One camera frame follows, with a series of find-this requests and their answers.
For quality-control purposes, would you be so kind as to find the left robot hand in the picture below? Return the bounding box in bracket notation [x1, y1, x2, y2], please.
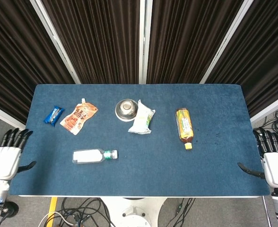
[0, 128, 37, 181]

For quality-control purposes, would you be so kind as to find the white partition frame post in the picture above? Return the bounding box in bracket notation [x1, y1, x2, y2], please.
[200, 0, 257, 84]
[139, 0, 153, 85]
[30, 0, 81, 85]

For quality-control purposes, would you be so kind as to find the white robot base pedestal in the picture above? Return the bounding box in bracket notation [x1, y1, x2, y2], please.
[101, 197, 168, 227]

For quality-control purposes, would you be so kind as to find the white floor cable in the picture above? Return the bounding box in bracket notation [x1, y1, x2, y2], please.
[38, 211, 79, 227]

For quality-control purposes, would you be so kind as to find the black floor cable bundle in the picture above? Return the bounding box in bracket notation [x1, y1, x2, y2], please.
[61, 197, 117, 227]

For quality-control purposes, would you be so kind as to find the dark brown curtain panel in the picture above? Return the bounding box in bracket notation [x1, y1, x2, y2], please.
[41, 0, 141, 85]
[0, 0, 75, 123]
[146, 0, 245, 85]
[207, 0, 278, 116]

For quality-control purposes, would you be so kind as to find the orange spout pouch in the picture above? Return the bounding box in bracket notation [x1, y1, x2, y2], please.
[60, 98, 99, 136]

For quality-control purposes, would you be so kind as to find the transparent plastic bottle green label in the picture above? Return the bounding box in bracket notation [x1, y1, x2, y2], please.
[72, 148, 119, 164]

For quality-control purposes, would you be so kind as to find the blue table mat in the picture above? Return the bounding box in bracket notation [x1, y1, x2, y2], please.
[8, 84, 270, 197]

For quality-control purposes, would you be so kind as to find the steel bowl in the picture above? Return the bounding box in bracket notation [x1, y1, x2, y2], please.
[114, 99, 139, 122]

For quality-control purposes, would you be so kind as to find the black cable with green light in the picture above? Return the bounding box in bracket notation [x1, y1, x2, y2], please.
[162, 197, 196, 227]

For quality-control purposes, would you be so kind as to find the amber tea bottle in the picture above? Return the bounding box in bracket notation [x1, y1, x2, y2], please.
[175, 108, 194, 150]

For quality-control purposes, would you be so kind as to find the blue snack packet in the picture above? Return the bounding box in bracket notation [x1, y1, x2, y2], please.
[43, 105, 66, 128]

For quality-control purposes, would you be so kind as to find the white partition frame rail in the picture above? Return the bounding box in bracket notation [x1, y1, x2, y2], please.
[250, 91, 278, 123]
[0, 101, 26, 131]

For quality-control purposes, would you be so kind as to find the yellow floor tape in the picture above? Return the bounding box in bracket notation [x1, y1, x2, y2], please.
[48, 197, 59, 219]

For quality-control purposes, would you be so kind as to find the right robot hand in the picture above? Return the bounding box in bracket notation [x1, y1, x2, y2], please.
[237, 127, 278, 189]

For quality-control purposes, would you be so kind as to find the white green snack bag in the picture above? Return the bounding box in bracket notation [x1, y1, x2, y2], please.
[128, 99, 156, 135]

